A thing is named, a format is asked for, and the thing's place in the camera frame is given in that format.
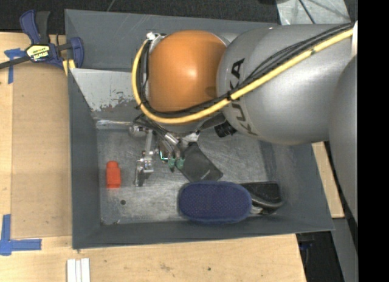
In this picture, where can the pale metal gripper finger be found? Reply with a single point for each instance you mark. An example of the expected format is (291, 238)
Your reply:
(139, 174)
(148, 163)

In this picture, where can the orange-red small bottle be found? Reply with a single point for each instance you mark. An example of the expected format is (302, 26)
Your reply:
(113, 174)

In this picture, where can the black flat case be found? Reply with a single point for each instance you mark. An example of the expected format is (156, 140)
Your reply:
(200, 165)

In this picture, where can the grey metal bin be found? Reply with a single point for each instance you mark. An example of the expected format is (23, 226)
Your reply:
(85, 159)

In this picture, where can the black curved tool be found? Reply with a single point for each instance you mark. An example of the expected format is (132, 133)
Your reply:
(266, 194)

